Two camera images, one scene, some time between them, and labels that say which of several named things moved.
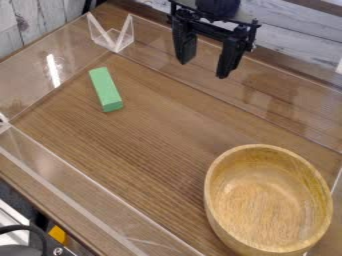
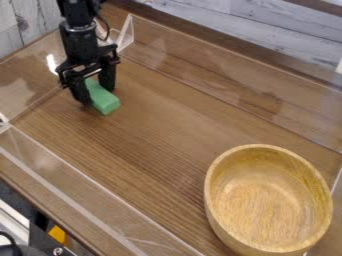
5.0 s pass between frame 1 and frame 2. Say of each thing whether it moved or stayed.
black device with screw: stayed
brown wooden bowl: stayed
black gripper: moved
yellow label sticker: stayed
